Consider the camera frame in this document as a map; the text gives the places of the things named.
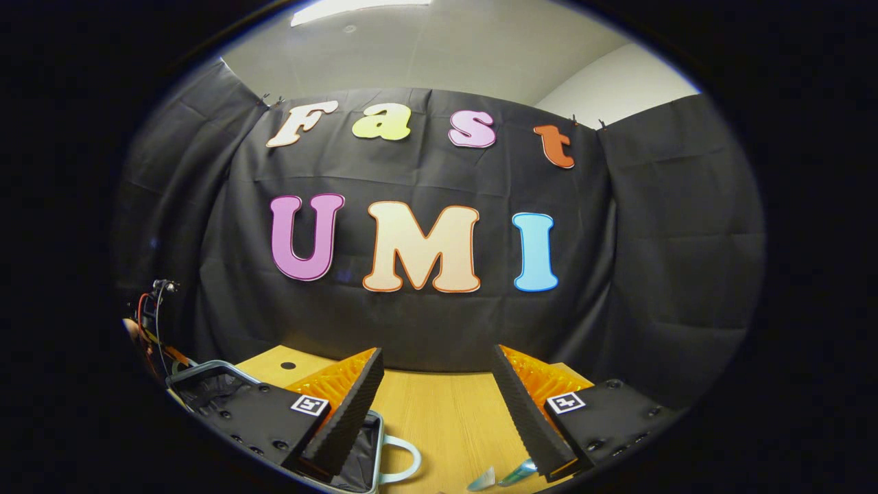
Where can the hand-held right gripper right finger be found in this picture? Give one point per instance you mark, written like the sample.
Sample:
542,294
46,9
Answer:
525,418

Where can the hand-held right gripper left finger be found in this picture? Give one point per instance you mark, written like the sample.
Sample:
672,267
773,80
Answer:
353,425

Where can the blue-green skin care bottle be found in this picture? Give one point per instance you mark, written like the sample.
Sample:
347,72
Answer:
518,473

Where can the light blue suitcase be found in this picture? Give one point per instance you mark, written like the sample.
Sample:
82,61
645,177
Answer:
206,391

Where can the black backdrop cloth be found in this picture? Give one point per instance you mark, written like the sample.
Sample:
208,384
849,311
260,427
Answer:
411,329

